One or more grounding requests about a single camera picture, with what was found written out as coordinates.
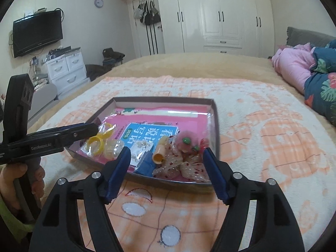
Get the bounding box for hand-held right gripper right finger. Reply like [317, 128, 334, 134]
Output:
[202, 146, 306, 252]

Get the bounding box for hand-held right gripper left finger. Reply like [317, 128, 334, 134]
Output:
[33, 146, 132, 252]

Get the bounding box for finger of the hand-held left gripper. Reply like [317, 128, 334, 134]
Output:
[26, 123, 98, 145]

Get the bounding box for yellow clear small beads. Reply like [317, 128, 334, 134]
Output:
[104, 140, 124, 159]

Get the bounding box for yellow plastic ring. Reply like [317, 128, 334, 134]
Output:
[98, 123, 116, 137]
[87, 136, 105, 156]

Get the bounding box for white earring card packet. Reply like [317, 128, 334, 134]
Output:
[129, 140, 154, 167]

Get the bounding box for pink pompom hair clip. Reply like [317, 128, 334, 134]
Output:
[175, 133, 202, 154]

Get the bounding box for shallow cardboard box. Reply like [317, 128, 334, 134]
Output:
[64, 97, 219, 187]

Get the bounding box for person's left hand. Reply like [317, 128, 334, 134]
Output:
[0, 161, 46, 210]

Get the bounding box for blue card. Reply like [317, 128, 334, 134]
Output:
[134, 152, 156, 176]

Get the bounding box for dotted sheer bow hair clip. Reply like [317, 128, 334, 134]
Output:
[152, 136, 212, 183]

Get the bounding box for white drawer dresser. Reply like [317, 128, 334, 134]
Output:
[46, 48, 88, 96]

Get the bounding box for orange and white blanket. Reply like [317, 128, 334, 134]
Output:
[34, 76, 336, 252]

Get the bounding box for pink book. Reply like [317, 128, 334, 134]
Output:
[97, 105, 210, 168]

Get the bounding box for dark brown bag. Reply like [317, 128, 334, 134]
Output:
[85, 64, 113, 82]

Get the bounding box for pile of dark clothes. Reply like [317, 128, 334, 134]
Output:
[102, 48, 125, 67]

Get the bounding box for beige bed cover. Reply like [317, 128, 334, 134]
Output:
[26, 52, 336, 126]

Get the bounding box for white door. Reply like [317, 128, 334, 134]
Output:
[127, 0, 166, 57]

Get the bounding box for pink jacket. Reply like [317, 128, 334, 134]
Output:
[271, 43, 319, 92]

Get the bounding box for blue floral quilt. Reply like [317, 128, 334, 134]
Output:
[304, 39, 336, 128]

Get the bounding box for hanging bags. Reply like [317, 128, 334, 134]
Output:
[134, 0, 161, 26]

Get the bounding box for white wardrobe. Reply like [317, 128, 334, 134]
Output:
[114, 0, 275, 58]

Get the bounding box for grey padded headboard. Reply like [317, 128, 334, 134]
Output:
[286, 27, 336, 49]

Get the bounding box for red hair tie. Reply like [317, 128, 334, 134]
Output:
[198, 138, 210, 153]

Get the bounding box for black wall television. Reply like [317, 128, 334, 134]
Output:
[13, 10, 63, 58]

